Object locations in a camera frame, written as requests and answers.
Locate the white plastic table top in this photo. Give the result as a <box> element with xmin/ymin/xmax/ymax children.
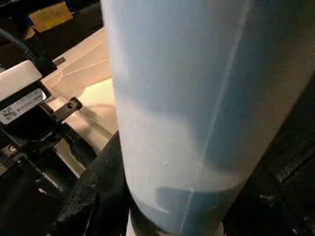
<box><xmin>40</xmin><ymin>26</ymin><xmax>124</xmax><ymax>179</ymax></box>

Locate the white plastic table leg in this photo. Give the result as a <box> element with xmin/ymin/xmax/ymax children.
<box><xmin>99</xmin><ymin>0</ymin><xmax>315</xmax><ymax>236</ymax></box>

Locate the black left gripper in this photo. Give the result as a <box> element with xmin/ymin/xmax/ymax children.
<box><xmin>0</xmin><ymin>96</ymin><xmax>98</xmax><ymax>200</ymax></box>

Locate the black left wrist camera cable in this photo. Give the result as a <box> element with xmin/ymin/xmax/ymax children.
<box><xmin>0</xmin><ymin>28</ymin><xmax>58</xmax><ymax>72</ymax></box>

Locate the yellow cardboard box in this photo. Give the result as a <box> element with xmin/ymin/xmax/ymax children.
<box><xmin>28</xmin><ymin>3</ymin><xmax>75</xmax><ymax>33</ymax></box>

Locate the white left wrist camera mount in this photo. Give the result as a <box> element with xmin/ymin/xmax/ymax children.
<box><xmin>0</xmin><ymin>59</ymin><xmax>52</xmax><ymax>125</ymax></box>

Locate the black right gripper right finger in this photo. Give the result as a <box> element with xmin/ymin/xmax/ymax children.
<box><xmin>222</xmin><ymin>136</ymin><xmax>315</xmax><ymax>236</ymax></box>

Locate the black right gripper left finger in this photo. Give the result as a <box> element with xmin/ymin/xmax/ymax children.
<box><xmin>50</xmin><ymin>130</ymin><xmax>138</xmax><ymax>236</ymax></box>

